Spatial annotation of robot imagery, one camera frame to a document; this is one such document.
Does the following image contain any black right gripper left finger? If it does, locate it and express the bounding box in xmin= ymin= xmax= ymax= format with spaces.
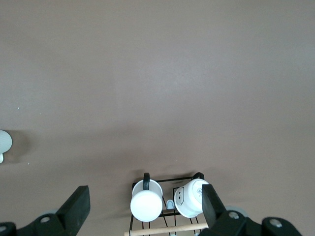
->
xmin=0 ymin=185 xmax=91 ymax=236

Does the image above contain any white mug with face print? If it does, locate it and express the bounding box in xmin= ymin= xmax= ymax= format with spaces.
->
xmin=173 ymin=172 xmax=210 ymax=219

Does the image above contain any plain white mug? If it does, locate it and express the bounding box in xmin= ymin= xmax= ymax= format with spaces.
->
xmin=129 ymin=172 xmax=164 ymax=222

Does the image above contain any black wire mug rack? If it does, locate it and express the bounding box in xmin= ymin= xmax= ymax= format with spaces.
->
xmin=124 ymin=172 xmax=247 ymax=236

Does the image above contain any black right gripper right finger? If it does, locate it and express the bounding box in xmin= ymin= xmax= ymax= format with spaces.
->
xmin=196 ymin=183 xmax=303 ymax=236

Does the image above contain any grey ribbed mug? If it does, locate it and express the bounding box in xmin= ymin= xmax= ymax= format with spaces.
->
xmin=0 ymin=129 xmax=13 ymax=164

